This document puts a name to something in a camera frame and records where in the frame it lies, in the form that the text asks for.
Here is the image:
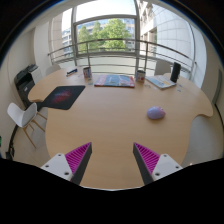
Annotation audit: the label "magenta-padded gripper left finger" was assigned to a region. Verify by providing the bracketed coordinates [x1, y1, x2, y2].
[40, 142, 93, 186]

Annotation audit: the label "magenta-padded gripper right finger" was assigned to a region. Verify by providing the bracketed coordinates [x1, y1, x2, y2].
[132, 142, 184, 186]

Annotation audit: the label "lilac computer mouse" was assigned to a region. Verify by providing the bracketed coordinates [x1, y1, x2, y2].
[146, 106, 167, 121]

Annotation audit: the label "black mouse pad red print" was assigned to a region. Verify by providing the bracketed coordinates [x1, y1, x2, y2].
[42, 85, 87, 111]

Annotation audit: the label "white chair wooden legs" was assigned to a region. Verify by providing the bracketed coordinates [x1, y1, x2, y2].
[7, 102, 48, 149]

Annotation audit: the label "white illustrated booklet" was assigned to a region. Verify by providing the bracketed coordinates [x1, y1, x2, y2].
[145, 74, 177, 90]

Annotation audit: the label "black office printer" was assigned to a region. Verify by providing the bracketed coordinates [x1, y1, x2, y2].
[13, 63, 40, 108]

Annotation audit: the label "printed mug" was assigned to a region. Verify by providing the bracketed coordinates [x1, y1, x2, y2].
[82, 66, 93, 80]
[135, 69, 147, 84]

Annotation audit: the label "black cylindrical speaker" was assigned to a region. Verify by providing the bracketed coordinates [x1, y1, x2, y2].
[170, 61, 182, 84]

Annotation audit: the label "red and blue magazine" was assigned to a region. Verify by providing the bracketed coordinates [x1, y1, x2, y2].
[93, 73, 136, 89]

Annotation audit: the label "metal balcony railing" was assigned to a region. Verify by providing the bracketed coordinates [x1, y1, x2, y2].
[47, 38, 197, 81]

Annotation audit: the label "green tree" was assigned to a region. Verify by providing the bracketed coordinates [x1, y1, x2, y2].
[77, 18, 132, 52]

